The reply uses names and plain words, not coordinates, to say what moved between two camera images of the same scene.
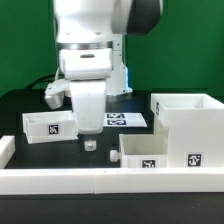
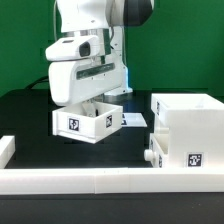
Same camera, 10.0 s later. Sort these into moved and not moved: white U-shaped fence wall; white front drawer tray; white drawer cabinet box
Moved: white front drawer tray
Not moved: white U-shaped fence wall; white drawer cabinet box
